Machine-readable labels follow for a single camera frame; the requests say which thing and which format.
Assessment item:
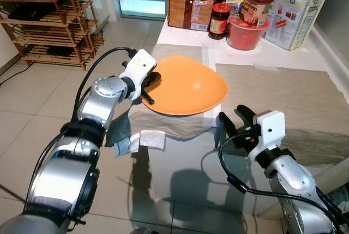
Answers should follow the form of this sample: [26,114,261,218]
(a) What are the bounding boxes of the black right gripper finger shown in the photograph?
[236,105,257,127]
[218,112,239,139]

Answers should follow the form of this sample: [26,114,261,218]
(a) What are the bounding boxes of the orange oval plate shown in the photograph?
[141,55,228,117]

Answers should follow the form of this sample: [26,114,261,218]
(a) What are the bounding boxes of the small beige table mat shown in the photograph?
[128,43,216,139]

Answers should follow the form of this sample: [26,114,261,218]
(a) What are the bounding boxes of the large beige table mat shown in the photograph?
[215,64,349,166]

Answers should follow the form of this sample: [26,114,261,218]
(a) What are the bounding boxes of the brown noodle multipack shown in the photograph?
[167,0,214,32]

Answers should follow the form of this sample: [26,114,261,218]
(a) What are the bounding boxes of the red plastic bowl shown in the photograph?
[226,15,270,51]

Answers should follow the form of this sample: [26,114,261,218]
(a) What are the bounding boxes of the chili jar with red lid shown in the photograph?
[209,3,231,40]

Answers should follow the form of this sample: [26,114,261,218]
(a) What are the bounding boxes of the luncheon meat can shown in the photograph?
[240,0,274,27]

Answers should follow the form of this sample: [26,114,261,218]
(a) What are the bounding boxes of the clear wrapped snack packet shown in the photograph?
[226,0,245,16]

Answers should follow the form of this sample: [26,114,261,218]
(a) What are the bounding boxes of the white printed flour bag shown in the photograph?
[264,0,329,51]

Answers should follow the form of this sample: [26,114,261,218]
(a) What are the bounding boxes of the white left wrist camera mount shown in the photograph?
[120,49,157,101]

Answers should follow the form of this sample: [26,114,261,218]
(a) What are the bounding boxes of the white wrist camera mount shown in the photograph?
[256,110,286,153]
[120,49,157,101]

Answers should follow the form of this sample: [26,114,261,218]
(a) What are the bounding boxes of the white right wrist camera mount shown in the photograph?
[256,110,286,153]

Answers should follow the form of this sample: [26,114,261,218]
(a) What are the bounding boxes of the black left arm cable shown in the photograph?
[71,46,137,131]

